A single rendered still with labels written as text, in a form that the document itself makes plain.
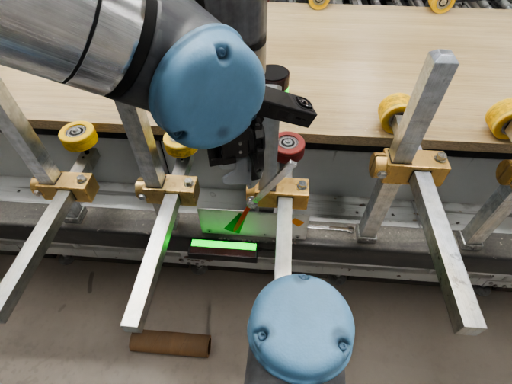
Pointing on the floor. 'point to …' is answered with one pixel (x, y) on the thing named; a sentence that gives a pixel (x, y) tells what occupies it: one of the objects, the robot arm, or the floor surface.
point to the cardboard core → (171, 343)
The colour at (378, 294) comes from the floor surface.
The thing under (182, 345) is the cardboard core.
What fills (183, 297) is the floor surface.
